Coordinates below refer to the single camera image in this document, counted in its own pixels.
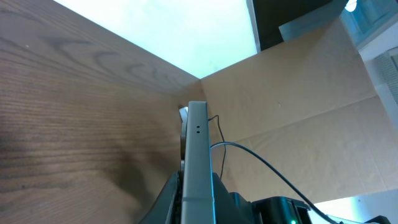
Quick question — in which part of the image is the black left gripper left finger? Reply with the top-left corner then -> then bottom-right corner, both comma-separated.
139,172 -> 182,224

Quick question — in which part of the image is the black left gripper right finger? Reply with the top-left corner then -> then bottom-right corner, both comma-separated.
212,172 -> 248,224

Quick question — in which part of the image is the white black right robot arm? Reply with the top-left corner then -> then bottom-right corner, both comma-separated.
216,193 -> 397,224

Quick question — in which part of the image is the cardboard side panel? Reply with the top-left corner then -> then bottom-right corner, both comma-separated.
185,19 -> 397,203

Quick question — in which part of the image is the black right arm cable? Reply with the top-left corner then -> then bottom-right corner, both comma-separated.
210,141 -> 343,224

